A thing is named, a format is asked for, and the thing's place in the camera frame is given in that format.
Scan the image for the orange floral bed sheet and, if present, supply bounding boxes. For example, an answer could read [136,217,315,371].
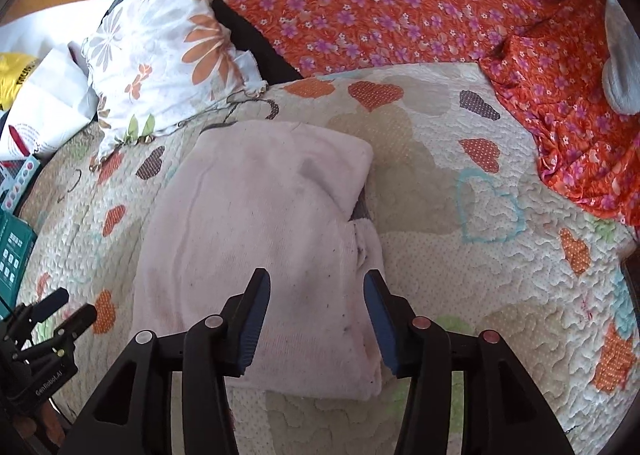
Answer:
[215,0,640,228]

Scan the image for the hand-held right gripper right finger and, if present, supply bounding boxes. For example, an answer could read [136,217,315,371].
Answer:
[362,269,576,455]

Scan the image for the yellow plastic bag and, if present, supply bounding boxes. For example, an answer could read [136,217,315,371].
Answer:
[0,52,38,110]

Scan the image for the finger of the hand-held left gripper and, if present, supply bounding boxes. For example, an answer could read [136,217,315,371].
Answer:
[27,287,71,323]
[52,304,98,343]

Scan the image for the white floral pillow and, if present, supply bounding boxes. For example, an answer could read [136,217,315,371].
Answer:
[82,0,268,160]

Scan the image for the grey white cloth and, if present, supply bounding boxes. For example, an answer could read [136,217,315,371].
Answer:
[600,0,640,116]

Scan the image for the quilted heart print bedspread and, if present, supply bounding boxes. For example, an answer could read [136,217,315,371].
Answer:
[15,62,640,455]

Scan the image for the pale pink embroidered sweater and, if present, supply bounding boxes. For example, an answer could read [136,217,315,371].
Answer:
[131,120,388,402]

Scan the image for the white paper bag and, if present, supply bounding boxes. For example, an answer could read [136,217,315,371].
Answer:
[0,0,126,160]

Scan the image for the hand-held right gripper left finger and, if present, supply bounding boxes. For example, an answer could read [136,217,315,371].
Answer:
[62,267,273,455]

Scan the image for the green cardboard box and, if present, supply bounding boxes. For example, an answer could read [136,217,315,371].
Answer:
[0,210,38,321]

